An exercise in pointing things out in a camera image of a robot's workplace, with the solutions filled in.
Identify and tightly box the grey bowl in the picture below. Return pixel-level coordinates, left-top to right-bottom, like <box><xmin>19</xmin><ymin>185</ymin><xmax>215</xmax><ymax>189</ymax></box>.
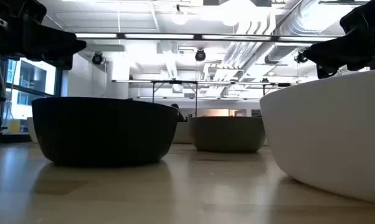
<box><xmin>171</xmin><ymin>121</ymin><xmax>193</xmax><ymax>144</ymax></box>

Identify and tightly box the silver ventilation duct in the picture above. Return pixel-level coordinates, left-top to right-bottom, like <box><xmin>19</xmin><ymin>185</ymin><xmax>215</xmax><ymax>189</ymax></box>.
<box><xmin>265</xmin><ymin>0</ymin><xmax>347</xmax><ymax>65</ymax></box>

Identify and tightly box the linear ceiling light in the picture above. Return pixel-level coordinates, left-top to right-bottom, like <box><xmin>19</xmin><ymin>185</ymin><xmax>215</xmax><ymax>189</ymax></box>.
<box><xmin>74</xmin><ymin>32</ymin><xmax>339</xmax><ymax>43</ymax></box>

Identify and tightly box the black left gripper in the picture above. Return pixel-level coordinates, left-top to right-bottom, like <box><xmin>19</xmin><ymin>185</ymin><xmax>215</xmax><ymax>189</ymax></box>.
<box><xmin>0</xmin><ymin>0</ymin><xmax>87</xmax><ymax>70</ymax></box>

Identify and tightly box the round ceiling lamp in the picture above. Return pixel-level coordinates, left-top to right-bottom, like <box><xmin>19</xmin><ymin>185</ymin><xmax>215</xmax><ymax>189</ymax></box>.
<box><xmin>171</xmin><ymin>11</ymin><xmax>189</xmax><ymax>26</ymax></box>

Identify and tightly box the black bowl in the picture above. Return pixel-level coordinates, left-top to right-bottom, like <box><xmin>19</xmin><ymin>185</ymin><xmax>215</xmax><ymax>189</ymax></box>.
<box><xmin>31</xmin><ymin>96</ymin><xmax>179</xmax><ymax>167</ymax></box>

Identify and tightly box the yellow container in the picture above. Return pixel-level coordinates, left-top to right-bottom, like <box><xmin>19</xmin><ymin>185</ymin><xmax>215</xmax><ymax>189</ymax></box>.
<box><xmin>7</xmin><ymin>119</ymin><xmax>21</xmax><ymax>134</ymax></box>

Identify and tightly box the black ceiling spotlight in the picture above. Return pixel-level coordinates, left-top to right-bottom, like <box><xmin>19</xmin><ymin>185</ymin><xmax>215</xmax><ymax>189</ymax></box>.
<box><xmin>194</xmin><ymin>49</ymin><xmax>207</xmax><ymax>62</ymax></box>
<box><xmin>91</xmin><ymin>51</ymin><xmax>104</xmax><ymax>65</ymax></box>
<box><xmin>294</xmin><ymin>50</ymin><xmax>308</xmax><ymax>65</ymax></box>

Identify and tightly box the white bowl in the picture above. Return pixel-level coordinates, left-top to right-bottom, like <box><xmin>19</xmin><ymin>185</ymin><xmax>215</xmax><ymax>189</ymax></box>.
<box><xmin>259</xmin><ymin>68</ymin><xmax>375</xmax><ymax>205</ymax></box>
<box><xmin>187</xmin><ymin>116</ymin><xmax>267</xmax><ymax>154</ymax></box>
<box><xmin>26</xmin><ymin>116</ymin><xmax>39</xmax><ymax>143</ymax></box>

